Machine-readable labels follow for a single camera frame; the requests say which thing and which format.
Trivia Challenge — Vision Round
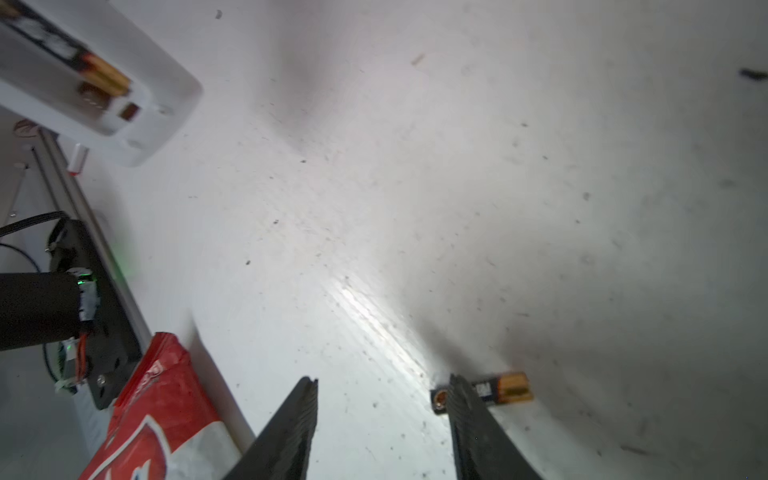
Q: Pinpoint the black AAA battery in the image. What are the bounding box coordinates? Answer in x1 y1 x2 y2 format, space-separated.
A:
429 372 534 415
1 1 132 97

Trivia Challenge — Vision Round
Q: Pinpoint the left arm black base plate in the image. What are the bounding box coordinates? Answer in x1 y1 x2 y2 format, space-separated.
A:
48 219 142 410

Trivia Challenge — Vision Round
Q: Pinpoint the white remote control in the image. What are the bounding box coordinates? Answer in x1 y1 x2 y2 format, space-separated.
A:
1 1 203 166

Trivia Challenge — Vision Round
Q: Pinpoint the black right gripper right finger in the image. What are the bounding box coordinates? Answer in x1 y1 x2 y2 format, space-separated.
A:
447 374 541 480

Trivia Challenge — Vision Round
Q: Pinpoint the red Chuba cassava chips bag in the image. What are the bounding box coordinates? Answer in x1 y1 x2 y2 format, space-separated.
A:
80 333 241 480

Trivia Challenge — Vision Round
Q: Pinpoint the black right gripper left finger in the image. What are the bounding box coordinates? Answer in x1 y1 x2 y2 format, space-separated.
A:
225 376 318 480

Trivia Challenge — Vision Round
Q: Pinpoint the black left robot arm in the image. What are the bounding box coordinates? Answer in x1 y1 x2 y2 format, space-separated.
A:
1 270 100 351

